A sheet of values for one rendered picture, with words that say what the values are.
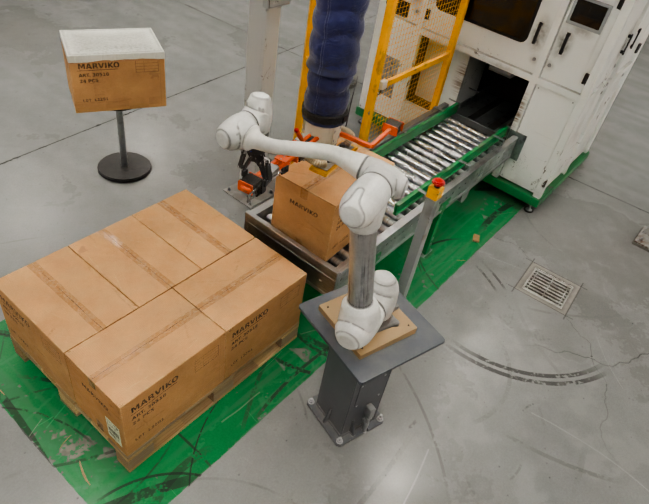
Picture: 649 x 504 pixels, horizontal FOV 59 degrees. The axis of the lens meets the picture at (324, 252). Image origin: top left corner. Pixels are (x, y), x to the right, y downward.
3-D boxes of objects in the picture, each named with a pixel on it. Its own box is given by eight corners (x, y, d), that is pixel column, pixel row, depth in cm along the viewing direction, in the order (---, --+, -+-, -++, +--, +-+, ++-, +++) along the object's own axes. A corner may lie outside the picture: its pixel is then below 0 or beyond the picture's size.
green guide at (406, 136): (446, 107, 486) (449, 97, 480) (456, 112, 482) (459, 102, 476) (327, 175, 385) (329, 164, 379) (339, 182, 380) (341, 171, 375)
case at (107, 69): (154, 80, 435) (151, 27, 408) (166, 106, 409) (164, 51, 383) (68, 85, 411) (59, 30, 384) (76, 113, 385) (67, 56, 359)
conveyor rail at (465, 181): (505, 154, 471) (513, 134, 458) (510, 157, 469) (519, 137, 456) (328, 292, 325) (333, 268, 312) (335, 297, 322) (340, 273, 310)
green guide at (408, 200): (502, 134, 465) (506, 124, 459) (513, 139, 460) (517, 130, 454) (391, 214, 363) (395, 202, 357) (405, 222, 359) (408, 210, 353)
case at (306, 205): (329, 188, 375) (339, 134, 349) (380, 216, 361) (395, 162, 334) (270, 229, 336) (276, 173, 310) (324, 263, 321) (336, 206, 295)
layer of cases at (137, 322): (187, 237, 381) (186, 188, 354) (299, 321, 340) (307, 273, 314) (10, 334, 305) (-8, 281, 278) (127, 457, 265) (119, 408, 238)
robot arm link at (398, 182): (375, 147, 213) (358, 164, 204) (418, 168, 208) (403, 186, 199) (366, 175, 222) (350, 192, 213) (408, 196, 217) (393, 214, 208)
